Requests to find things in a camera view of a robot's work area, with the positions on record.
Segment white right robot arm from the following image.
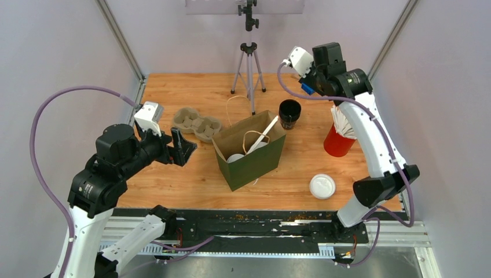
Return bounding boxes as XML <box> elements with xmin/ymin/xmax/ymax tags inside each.
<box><xmin>288</xmin><ymin>42</ymin><xmax>420</xmax><ymax>242</ymax></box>

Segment single white straw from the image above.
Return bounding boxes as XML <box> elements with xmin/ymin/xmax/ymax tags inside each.
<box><xmin>243</xmin><ymin>116</ymin><xmax>279</xmax><ymax>155</ymax></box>

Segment green paper bag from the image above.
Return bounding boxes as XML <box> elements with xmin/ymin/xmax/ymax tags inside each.
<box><xmin>212</xmin><ymin>96</ymin><xmax>286</xmax><ymax>191</ymax></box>

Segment blue small block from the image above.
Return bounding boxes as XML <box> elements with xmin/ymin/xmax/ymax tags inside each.
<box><xmin>301</xmin><ymin>83</ymin><xmax>315</xmax><ymax>96</ymax></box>

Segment white single cup lid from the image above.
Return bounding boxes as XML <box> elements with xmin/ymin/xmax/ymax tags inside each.
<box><xmin>254</xmin><ymin>141</ymin><xmax>268</xmax><ymax>151</ymax></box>

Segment white plastic lid stack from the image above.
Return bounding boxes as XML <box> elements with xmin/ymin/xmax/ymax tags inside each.
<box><xmin>309</xmin><ymin>174</ymin><xmax>336</xmax><ymax>200</ymax></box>

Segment grey camera tripod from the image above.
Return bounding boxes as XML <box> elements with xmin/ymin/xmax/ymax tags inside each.
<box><xmin>230</xmin><ymin>0</ymin><xmax>267</xmax><ymax>116</ymax></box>

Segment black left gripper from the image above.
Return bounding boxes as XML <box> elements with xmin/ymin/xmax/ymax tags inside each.
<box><xmin>122</xmin><ymin>121</ymin><xmax>199</xmax><ymax>177</ymax></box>

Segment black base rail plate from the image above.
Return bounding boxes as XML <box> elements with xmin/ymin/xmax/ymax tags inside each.
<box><xmin>86</xmin><ymin>208</ymin><xmax>430</xmax><ymax>258</ymax></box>

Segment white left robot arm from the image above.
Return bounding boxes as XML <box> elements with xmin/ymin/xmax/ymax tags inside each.
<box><xmin>52</xmin><ymin>124</ymin><xmax>197</xmax><ymax>277</ymax></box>

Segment grey pulp cup carrier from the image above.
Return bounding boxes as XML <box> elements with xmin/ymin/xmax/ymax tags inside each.
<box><xmin>172</xmin><ymin>107</ymin><xmax>223</xmax><ymax>143</ymax></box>

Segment red straw holder cup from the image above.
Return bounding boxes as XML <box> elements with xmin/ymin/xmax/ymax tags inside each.
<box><xmin>323</xmin><ymin>125</ymin><xmax>356</xmax><ymax>158</ymax></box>

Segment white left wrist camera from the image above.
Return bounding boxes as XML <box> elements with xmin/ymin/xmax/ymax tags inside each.
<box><xmin>134</xmin><ymin>101</ymin><xmax>164</xmax><ymax>137</ymax></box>

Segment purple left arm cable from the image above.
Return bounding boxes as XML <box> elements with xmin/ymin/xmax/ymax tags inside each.
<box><xmin>29</xmin><ymin>86</ymin><xmax>215</xmax><ymax>278</ymax></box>

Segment white wrapped straws bundle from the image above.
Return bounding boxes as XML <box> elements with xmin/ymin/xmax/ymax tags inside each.
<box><xmin>331</xmin><ymin>105</ymin><xmax>357</xmax><ymax>140</ymax></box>

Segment black paper cup stack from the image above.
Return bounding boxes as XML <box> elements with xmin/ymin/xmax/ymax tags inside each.
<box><xmin>279</xmin><ymin>99</ymin><xmax>301</xmax><ymax>130</ymax></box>

